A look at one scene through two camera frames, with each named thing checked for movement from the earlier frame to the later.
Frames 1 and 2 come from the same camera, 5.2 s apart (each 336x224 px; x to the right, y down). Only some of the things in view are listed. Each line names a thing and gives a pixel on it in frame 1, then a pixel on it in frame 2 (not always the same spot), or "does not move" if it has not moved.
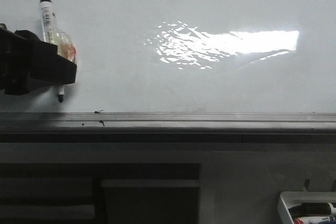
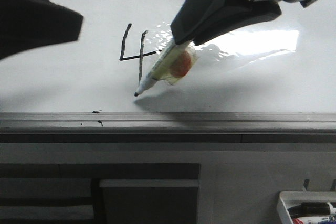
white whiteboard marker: x=53 y=34 -> x=175 y=63
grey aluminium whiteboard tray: x=95 y=127 does not move
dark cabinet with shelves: x=100 y=193 does not move
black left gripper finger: x=46 y=66 -> x=29 y=19
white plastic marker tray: x=288 y=199 does not move
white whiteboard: x=183 y=42 does not move
